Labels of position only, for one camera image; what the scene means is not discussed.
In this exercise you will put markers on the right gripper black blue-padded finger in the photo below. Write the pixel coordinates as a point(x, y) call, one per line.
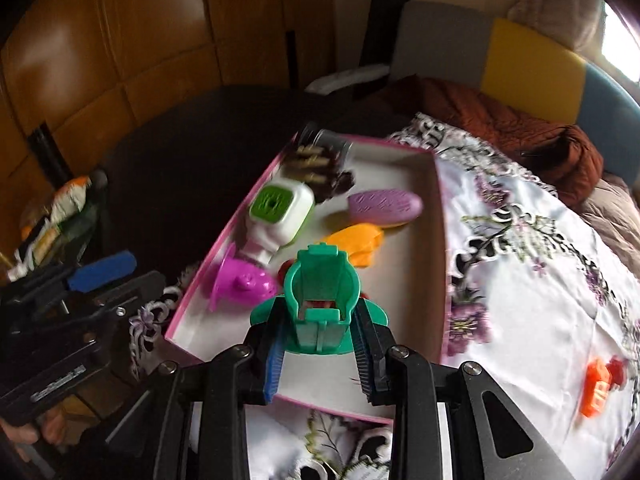
point(449, 421)
point(191, 423)

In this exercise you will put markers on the yellow orange plastic piece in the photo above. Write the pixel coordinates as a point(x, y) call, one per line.
point(360, 242)

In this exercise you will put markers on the white embroidered floral tablecloth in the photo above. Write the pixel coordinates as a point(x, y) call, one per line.
point(534, 295)

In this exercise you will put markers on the magenta plastic cup toy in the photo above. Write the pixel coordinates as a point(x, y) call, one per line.
point(238, 281)

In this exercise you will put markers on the green plastic flanged piece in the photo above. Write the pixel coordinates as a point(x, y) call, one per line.
point(320, 290)

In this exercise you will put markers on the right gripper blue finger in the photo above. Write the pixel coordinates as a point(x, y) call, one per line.
point(104, 271)

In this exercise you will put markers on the red metallic lipstick tube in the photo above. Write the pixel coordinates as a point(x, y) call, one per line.
point(283, 270)

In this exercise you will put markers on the white green plug-in device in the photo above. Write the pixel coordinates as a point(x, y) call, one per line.
point(276, 215)

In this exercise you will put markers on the dark brown fan-shaped hook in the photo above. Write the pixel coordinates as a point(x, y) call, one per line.
point(319, 158)

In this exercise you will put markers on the red plastic block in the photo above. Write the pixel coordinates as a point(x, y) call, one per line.
point(617, 368)

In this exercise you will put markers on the orange perforated building block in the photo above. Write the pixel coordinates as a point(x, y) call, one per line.
point(597, 384)

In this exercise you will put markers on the purple oval silicone brush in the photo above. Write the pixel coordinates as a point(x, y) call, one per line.
point(385, 207)

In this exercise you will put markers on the yellow blue grey sofa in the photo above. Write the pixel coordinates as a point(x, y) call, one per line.
point(523, 69)

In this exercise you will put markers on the beige pink quilted blanket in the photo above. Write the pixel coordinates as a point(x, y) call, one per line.
point(611, 211)

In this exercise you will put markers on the pink white shallow box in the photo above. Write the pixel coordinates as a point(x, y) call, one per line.
point(407, 279)

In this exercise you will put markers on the rust brown quilted jacket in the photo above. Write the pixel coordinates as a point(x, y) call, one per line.
point(561, 155)

